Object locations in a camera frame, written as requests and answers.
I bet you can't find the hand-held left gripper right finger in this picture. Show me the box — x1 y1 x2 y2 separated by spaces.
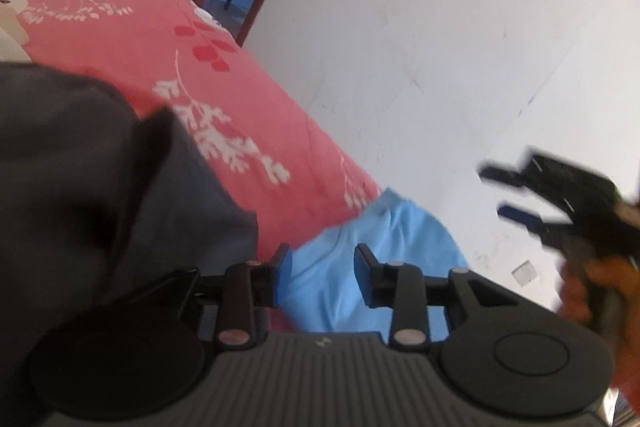
353 243 519 352

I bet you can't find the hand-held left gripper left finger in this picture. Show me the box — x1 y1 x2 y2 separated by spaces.
125 243 292 352

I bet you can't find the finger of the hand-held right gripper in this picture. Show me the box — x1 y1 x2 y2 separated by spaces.
479 163 531 192
496 203 561 253

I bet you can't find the light blue printed t-shirt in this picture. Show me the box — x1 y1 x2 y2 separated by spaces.
270 188 472 347

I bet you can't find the dark charcoal garment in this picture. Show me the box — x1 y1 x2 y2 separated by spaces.
0 61 260 427

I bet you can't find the person's right hand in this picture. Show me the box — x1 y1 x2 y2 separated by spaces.
556 252 640 390

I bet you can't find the pink floral blanket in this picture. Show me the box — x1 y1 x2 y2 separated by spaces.
0 0 387 343

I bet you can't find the beige cloth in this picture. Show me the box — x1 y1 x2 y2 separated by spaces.
0 0 32 64

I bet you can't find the white wall outlet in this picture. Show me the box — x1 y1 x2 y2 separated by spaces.
511 259 539 286

